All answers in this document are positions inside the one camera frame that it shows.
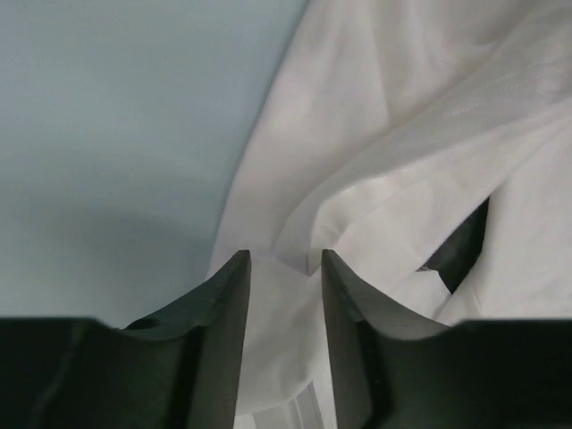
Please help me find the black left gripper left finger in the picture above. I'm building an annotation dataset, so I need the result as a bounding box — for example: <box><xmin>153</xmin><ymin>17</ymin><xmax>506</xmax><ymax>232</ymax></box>
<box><xmin>111</xmin><ymin>250</ymin><xmax>251</xmax><ymax>428</ymax></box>

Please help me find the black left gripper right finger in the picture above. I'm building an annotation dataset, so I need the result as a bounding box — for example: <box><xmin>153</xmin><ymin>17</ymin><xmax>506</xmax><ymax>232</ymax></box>
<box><xmin>321</xmin><ymin>249</ymin><xmax>445</xmax><ymax>428</ymax></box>

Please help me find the white t shirt with print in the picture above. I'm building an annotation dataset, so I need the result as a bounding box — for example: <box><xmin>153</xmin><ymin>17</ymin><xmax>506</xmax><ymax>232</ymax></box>
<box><xmin>211</xmin><ymin>1</ymin><xmax>571</xmax><ymax>428</ymax></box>

